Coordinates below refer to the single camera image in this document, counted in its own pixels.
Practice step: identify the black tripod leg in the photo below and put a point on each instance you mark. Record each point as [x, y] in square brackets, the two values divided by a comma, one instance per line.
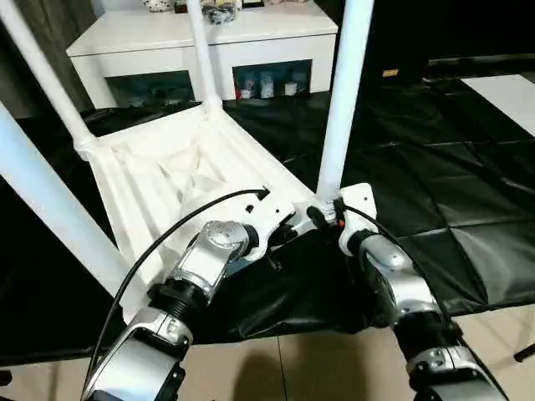
[524, 353]

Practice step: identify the small yellow label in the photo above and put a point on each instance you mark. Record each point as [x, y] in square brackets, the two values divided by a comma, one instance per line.
[390, 72]

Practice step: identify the white plastic table top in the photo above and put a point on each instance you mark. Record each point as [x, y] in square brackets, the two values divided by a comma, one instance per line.
[146, 158]

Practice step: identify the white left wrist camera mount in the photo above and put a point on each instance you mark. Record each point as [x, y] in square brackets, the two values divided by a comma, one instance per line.
[267, 209]

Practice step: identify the white cabinet with glass doors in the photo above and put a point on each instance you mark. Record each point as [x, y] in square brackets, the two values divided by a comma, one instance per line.
[146, 37]

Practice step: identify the grey curtain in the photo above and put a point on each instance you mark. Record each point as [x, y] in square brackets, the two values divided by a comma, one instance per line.
[62, 12]

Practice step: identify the white plastic table leg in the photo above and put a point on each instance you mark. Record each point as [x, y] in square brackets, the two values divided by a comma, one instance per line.
[37, 62]
[202, 54]
[344, 104]
[54, 200]

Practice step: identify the black work mat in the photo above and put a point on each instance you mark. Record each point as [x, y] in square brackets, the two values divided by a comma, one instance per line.
[439, 188]

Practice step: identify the floral patterned pot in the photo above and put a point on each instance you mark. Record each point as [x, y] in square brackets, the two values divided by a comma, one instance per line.
[156, 4]

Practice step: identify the pink plush item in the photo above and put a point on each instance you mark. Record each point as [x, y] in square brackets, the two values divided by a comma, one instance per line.
[288, 2]

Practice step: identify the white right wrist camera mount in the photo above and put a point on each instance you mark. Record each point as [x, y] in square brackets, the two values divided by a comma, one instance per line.
[359, 196]

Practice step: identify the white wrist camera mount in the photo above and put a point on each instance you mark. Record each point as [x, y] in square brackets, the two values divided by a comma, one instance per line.
[267, 209]
[359, 196]

